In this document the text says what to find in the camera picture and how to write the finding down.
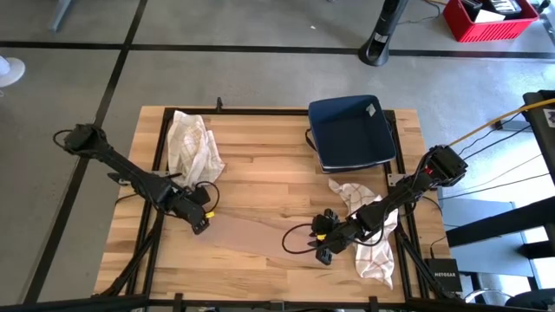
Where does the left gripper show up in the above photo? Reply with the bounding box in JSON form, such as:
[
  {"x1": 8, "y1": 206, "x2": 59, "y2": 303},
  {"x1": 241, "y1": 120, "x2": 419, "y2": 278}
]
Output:
[{"x1": 171, "y1": 197, "x2": 211, "y2": 236}]

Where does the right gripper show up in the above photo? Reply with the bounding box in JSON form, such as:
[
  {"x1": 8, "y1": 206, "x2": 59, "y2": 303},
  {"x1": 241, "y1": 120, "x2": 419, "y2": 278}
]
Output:
[{"x1": 308, "y1": 220, "x2": 363, "y2": 266}]

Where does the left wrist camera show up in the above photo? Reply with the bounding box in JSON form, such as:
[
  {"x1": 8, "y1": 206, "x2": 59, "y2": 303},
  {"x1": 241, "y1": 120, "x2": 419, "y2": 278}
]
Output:
[{"x1": 186, "y1": 186, "x2": 212, "y2": 207}]

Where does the white red-checked towel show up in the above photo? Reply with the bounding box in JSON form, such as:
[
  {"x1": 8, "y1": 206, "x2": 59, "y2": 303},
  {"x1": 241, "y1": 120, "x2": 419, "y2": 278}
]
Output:
[{"x1": 328, "y1": 178, "x2": 400, "y2": 290}]

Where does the black equipment cabinet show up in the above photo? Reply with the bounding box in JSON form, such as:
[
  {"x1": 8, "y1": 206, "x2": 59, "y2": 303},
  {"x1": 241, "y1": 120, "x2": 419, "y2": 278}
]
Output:
[{"x1": 522, "y1": 89, "x2": 555, "y2": 183}]

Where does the white flat box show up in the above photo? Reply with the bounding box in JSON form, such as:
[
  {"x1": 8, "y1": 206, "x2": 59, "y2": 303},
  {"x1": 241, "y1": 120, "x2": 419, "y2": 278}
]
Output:
[{"x1": 474, "y1": 8, "x2": 506, "y2": 23}]

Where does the black table frame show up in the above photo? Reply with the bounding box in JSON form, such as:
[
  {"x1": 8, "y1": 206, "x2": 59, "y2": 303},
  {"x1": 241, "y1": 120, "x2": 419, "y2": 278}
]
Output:
[{"x1": 93, "y1": 97, "x2": 460, "y2": 312}]

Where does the yellow cable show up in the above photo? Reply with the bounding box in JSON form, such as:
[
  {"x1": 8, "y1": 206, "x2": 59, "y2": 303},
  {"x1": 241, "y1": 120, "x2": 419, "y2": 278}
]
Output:
[{"x1": 448, "y1": 98, "x2": 555, "y2": 147}]

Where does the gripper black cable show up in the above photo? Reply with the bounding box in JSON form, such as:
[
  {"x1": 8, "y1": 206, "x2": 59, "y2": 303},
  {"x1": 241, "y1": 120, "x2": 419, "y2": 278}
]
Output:
[
  {"x1": 281, "y1": 223, "x2": 324, "y2": 256},
  {"x1": 190, "y1": 180, "x2": 221, "y2": 217}
]

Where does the white round base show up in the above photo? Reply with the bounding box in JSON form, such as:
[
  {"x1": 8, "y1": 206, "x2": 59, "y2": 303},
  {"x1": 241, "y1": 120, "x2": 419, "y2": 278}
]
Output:
[{"x1": 0, "y1": 55, "x2": 26, "y2": 88}]

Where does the red plastic crate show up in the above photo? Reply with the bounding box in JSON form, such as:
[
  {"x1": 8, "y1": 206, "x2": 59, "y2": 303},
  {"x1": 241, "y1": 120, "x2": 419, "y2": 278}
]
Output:
[{"x1": 442, "y1": 0, "x2": 540, "y2": 43}]

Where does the black desk bar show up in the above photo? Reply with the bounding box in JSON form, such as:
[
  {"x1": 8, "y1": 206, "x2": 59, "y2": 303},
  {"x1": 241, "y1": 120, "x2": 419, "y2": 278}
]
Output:
[{"x1": 445, "y1": 197, "x2": 555, "y2": 248}]

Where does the navy fabric basket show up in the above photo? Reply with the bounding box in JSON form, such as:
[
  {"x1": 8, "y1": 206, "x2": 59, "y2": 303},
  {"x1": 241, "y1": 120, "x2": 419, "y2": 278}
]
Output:
[{"x1": 305, "y1": 94, "x2": 398, "y2": 174}]

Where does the grey metal leg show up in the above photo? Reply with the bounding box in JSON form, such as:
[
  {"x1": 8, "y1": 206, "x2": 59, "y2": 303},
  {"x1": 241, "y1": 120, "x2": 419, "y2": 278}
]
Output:
[{"x1": 49, "y1": 0, "x2": 73, "y2": 34}]

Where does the black Netgear router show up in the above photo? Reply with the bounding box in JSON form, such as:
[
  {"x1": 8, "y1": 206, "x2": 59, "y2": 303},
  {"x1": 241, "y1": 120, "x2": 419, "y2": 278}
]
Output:
[{"x1": 423, "y1": 258, "x2": 464, "y2": 293}]

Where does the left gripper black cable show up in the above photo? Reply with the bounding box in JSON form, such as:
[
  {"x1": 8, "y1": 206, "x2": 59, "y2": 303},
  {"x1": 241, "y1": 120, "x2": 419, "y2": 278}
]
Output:
[{"x1": 190, "y1": 180, "x2": 221, "y2": 217}]

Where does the white beige-checked towel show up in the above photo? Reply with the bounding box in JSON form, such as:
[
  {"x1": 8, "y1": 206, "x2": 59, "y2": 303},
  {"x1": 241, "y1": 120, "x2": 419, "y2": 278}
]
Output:
[{"x1": 166, "y1": 110, "x2": 226, "y2": 190}]

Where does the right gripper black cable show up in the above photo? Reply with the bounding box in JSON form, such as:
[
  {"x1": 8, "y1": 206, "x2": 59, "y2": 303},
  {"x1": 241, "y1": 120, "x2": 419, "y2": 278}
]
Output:
[{"x1": 281, "y1": 223, "x2": 324, "y2": 256}]

